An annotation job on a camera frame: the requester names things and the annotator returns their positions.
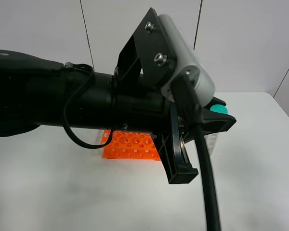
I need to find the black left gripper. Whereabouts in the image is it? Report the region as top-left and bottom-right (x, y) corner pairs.
(151, 96), (236, 184)

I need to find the teal-capped test tube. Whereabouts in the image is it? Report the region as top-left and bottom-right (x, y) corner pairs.
(205, 104), (228, 155)

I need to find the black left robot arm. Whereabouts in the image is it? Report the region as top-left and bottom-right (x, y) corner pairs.
(0, 50), (198, 184)

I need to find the orange test tube rack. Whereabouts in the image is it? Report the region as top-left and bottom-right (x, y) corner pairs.
(103, 131), (160, 161)

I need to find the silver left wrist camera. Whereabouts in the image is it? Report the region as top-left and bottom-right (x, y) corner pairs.
(117, 7), (216, 106)

